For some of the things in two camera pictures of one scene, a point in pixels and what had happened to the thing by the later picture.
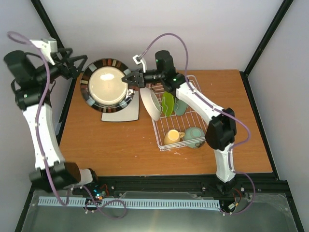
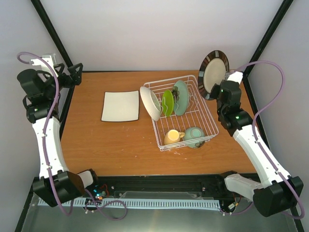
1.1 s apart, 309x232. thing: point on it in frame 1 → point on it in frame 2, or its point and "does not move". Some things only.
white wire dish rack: x=178 y=124 does not move
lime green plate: x=168 y=100 does not move
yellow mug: x=173 y=136 does not move
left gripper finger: x=64 y=54 → x=62 y=65
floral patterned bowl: x=151 y=103 does not move
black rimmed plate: x=102 y=88 → x=213 y=69
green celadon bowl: x=192 y=133 does not move
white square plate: x=130 y=112 does not move
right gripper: x=139 y=81 → x=213 y=93
